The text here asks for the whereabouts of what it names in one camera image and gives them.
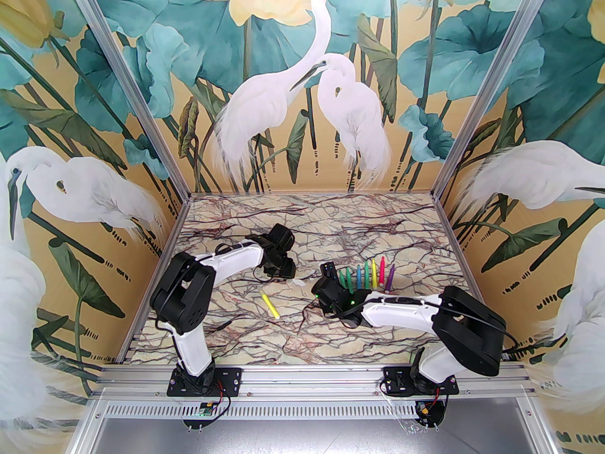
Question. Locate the green highlighter pen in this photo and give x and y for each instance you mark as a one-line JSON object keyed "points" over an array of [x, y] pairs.
{"points": [[367, 275], [341, 279], [350, 277]]}

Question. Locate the yellow highlighter pen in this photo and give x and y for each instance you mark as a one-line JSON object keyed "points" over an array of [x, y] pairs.
{"points": [[374, 272], [270, 305]]}

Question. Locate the pink highlighter pen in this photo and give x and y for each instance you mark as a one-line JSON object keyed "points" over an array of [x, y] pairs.
{"points": [[382, 271]]}

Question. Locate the purple highlighter pen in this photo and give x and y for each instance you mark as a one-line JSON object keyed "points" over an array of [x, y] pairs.
{"points": [[390, 278]]}

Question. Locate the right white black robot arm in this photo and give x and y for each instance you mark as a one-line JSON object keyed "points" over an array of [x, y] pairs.
{"points": [[401, 312]]}

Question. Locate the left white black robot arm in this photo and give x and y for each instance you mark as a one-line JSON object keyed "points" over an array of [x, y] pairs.
{"points": [[184, 296]]}

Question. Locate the perforated metal strip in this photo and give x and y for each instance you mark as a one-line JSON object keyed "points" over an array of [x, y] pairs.
{"points": [[307, 409]]}

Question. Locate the grey metal panel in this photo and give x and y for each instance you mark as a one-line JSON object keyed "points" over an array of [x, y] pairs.
{"points": [[307, 438]]}

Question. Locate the circuit board with yellow connector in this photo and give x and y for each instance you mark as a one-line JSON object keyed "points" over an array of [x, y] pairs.
{"points": [[425, 410]]}

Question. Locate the small green circuit board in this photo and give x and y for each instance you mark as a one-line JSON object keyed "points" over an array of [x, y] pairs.
{"points": [[206, 409]]}

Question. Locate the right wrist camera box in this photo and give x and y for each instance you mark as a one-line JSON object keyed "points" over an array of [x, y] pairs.
{"points": [[328, 270]]}

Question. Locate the aluminium table edge rail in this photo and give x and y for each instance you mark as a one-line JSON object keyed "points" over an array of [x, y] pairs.
{"points": [[177, 225], [312, 195], [447, 225]]}

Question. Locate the wide aluminium mounting rail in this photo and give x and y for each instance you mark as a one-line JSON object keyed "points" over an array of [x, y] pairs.
{"points": [[307, 381]]}

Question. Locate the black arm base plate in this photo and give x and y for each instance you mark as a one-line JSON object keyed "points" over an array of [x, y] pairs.
{"points": [[394, 381], [231, 379]]}

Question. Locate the clear acrylic bracket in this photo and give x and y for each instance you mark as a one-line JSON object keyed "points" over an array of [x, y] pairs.
{"points": [[432, 426]]}

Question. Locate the aluminium frame post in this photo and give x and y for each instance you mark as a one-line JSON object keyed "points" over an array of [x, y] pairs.
{"points": [[133, 83], [493, 83]]}

